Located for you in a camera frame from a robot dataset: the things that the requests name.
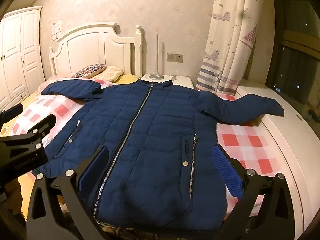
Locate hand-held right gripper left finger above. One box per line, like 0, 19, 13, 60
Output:
26, 146, 110, 240

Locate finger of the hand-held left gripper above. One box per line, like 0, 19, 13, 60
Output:
0, 104, 24, 124
0, 114, 56, 155

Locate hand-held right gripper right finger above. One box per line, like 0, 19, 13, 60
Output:
211, 144, 304, 240

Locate navy blue puffer jacket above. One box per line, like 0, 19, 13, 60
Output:
40, 78, 285, 227

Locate pink checked bed sheet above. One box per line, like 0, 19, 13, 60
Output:
12, 76, 278, 220

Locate white wardrobe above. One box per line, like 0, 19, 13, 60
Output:
0, 6, 46, 110

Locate white window bench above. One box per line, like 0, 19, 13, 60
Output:
235, 85, 320, 240

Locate patterned round pillow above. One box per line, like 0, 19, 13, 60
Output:
71, 63, 107, 78

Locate cream fluffy blanket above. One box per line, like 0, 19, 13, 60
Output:
96, 66, 123, 82

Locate yellow pillow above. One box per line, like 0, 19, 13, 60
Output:
115, 74, 138, 85

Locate white nightstand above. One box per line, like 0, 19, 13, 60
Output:
140, 74, 194, 90

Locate white wooden headboard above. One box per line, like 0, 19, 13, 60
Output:
49, 22, 143, 78

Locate dark window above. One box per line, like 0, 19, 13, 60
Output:
265, 0, 320, 120

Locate printed striped curtain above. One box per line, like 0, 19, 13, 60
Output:
196, 0, 265, 96

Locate clear lamp stand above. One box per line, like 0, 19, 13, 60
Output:
146, 33, 165, 81

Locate white cable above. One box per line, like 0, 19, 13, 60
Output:
150, 69, 178, 80

